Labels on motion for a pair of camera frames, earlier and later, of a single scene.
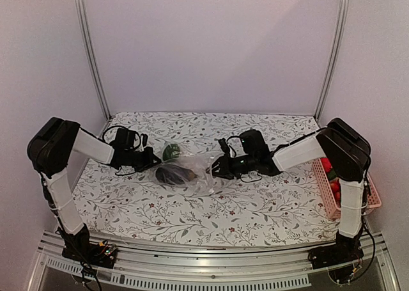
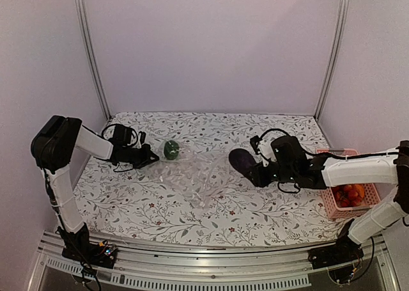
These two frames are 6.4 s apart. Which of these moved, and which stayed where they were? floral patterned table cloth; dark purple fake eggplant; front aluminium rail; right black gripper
Moved: dark purple fake eggplant; right black gripper
Stayed: front aluminium rail; floral patterned table cloth
